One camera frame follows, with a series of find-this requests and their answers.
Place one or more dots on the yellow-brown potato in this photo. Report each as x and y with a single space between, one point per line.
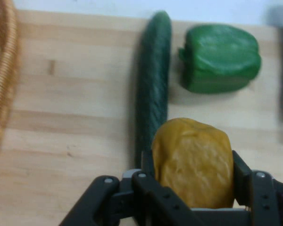
193 164

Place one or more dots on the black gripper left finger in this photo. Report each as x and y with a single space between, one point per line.
136 195

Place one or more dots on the dark green cucumber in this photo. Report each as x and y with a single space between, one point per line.
154 80

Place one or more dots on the wooden cutting board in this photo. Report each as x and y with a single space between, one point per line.
73 106

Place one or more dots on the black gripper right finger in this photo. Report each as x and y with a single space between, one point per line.
261 195

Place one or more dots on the oval wicker basket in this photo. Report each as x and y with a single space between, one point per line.
2 82

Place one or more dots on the green bell pepper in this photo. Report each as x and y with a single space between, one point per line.
221 58

